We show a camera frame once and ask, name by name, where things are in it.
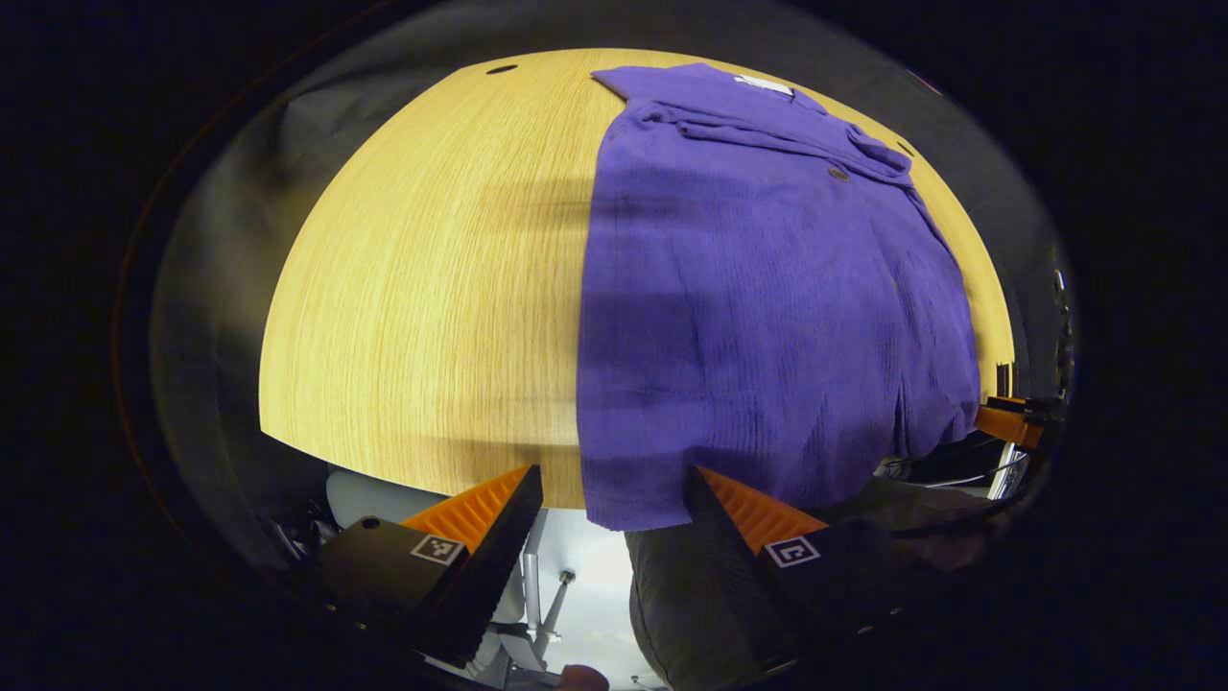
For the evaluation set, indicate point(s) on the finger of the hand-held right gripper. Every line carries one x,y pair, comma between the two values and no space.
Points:
1012,422

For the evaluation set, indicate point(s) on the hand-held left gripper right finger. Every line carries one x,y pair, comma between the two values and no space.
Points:
734,566

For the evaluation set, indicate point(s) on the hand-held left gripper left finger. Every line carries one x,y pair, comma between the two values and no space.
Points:
494,566

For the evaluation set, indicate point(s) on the purple ribbed garment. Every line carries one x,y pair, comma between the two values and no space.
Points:
767,307

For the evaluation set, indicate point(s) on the person's dark clothing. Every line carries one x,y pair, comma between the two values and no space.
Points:
672,614

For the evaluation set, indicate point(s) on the grey office chair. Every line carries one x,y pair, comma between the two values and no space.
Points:
369,494

